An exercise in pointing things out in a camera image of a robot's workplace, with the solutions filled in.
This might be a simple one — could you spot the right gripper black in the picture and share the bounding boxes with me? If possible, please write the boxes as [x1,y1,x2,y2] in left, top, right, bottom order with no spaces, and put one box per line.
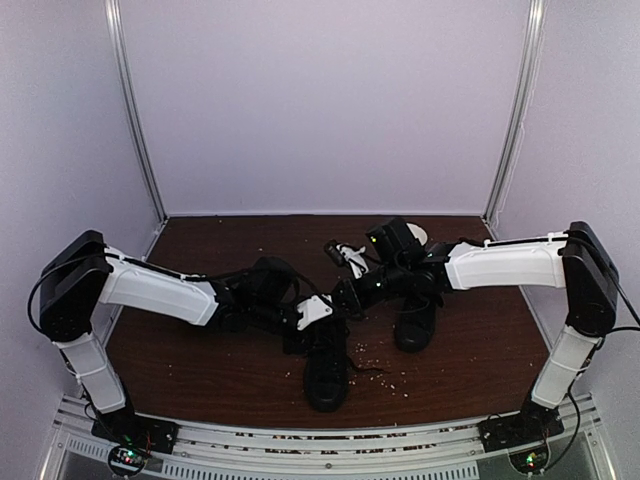
[331,259,409,317]

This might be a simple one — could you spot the black canvas shoe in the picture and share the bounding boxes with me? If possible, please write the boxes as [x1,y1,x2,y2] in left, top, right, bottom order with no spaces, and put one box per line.
[299,317,396,413]
[394,296,440,353]

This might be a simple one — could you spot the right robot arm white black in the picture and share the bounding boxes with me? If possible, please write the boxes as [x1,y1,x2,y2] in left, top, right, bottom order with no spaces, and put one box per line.
[324,217,628,442]

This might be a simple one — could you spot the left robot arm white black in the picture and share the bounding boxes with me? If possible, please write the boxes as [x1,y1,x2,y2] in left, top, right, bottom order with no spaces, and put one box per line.
[26,230,335,444]

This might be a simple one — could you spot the black white round bowl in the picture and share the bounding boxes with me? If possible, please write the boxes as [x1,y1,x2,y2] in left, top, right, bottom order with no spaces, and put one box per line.
[407,223,429,246]

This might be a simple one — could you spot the left controller board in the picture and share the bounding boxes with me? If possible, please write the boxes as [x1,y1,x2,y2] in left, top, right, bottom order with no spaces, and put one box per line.
[107,445,150,477]

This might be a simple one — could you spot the controller board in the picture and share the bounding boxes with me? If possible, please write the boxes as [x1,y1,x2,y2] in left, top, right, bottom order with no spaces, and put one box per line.
[509,445,550,475]
[107,445,150,477]

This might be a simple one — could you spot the right controller board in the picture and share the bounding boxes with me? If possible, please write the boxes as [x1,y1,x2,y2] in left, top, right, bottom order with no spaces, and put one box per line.
[509,445,550,475]

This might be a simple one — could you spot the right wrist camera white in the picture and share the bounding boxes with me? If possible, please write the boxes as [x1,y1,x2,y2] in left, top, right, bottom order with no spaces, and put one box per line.
[323,240,370,279]

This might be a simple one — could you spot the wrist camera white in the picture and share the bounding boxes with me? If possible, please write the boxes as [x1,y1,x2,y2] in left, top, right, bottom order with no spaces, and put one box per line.
[296,294,334,331]
[323,240,370,279]

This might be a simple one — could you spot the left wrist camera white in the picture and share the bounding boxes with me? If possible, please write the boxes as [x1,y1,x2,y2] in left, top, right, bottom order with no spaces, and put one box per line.
[296,294,334,331]

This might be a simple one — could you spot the right aluminium frame post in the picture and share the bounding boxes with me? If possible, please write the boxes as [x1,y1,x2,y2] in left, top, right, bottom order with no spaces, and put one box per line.
[483,0,547,236]

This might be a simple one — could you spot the aluminium frame post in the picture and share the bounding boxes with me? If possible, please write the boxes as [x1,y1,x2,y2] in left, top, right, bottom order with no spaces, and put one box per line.
[483,0,547,236]
[104,0,168,225]

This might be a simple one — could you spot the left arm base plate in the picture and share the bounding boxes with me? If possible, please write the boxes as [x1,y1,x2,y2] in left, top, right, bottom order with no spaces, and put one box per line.
[91,414,179,454]

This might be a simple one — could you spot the front aluminium rail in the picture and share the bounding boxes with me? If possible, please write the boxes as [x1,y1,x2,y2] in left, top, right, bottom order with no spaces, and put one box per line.
[44,394,616,480]

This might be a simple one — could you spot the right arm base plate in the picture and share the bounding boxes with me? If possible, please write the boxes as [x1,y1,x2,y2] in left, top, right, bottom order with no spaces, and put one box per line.
[477,413,565,452]

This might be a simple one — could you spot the left aluminium frame post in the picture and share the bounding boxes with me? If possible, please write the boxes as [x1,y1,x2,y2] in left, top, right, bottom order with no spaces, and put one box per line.
[104,0,168,225]

